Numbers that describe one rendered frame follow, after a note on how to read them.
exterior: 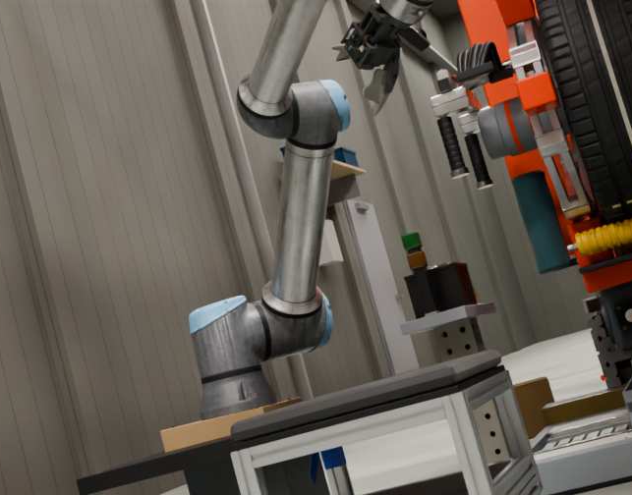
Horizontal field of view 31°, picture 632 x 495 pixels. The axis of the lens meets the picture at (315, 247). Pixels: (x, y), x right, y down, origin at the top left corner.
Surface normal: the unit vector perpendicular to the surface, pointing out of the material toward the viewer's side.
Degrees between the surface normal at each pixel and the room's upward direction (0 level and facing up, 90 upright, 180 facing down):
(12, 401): 90
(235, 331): 91
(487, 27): 90
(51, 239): 90
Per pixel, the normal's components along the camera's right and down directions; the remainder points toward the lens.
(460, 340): -0.32, -0.03
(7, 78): 0.91, -0.29
